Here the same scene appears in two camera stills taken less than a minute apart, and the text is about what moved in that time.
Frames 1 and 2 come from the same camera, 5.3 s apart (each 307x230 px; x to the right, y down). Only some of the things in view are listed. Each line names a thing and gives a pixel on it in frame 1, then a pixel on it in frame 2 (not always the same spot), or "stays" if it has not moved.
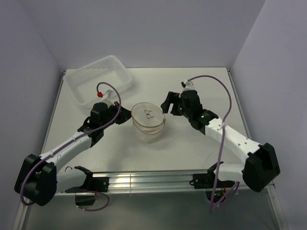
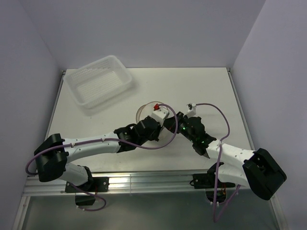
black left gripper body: x=112 y=110 → x=155 y=135
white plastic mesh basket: x=82 y=83 stays
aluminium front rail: x=179 y=182 stays
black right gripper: x=172 y=97 → x=170 y=123
